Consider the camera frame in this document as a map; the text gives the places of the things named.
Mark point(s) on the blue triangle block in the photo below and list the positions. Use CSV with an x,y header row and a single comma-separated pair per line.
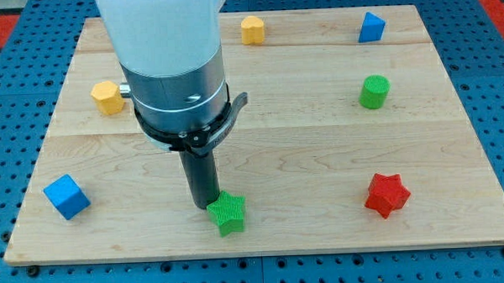
x,y
372,28

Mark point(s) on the green star block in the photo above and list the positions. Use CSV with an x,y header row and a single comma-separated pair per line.
x,y
227,213

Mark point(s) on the yellow heart block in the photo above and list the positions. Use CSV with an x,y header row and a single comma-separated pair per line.
x,y
252,30

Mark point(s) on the green cylinder block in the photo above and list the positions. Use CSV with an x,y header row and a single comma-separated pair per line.
x,y
374,91

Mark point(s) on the yellow hexagon block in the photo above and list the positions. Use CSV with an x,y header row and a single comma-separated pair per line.
x,y
107,98

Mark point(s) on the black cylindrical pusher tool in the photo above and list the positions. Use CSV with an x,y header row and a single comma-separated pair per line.
x,y
202,177

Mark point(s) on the blue cube block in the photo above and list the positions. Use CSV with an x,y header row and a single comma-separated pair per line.
x,y
67,197

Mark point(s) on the wooden board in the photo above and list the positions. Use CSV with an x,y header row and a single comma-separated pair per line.
x,y
302,152

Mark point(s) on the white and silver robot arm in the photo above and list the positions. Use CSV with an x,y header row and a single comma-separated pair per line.
x,y
171,56

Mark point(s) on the red star block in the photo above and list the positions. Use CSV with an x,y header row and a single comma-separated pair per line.
x,y
386,194

